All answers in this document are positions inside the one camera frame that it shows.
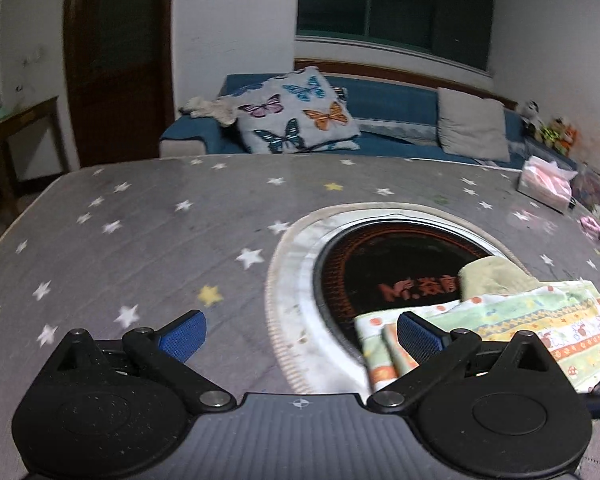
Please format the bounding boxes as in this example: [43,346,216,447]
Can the green framed window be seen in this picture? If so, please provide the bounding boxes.
[295,0,497,76]

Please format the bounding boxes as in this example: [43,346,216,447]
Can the green patterned children's garment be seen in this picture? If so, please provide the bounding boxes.
[355,255,600,395]

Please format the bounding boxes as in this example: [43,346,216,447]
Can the blue sofa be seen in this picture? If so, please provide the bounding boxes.
[159,72,581,171]

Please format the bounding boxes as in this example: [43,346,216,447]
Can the round built-in induction cooker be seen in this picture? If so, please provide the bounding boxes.
[266,202,538,395]

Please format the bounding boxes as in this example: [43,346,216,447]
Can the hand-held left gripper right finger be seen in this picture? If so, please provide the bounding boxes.
[367,311,556,413]

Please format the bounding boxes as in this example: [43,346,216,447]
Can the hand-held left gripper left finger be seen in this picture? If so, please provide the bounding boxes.
[42,309,236,413]

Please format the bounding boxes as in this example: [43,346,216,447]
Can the plain beige cushion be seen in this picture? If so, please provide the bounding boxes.
[436,87,512,163]

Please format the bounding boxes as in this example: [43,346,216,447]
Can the panda plush toy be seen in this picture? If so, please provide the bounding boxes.
[520,100,544,136]

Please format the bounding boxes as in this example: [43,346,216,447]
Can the dark wooden door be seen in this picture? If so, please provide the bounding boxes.
[62,0,176,168]

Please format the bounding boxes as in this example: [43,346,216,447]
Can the butterfly print pillow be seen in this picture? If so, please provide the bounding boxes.
[219,66,362,155]

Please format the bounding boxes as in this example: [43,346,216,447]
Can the pink tissue box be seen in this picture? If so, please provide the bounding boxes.
[516,155,579,215]

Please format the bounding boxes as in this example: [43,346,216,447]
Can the crumpled beige cloth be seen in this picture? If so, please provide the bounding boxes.
[179,96,241,127]

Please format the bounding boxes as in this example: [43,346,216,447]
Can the wooden side table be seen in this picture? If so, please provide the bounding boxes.
[0,96,71,221]

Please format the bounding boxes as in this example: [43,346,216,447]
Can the colourful plush toy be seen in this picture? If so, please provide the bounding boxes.
[540,117,578,156]

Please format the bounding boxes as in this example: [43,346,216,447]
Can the grey star tablecloth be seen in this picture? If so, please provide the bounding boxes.
[0,152,600,480]

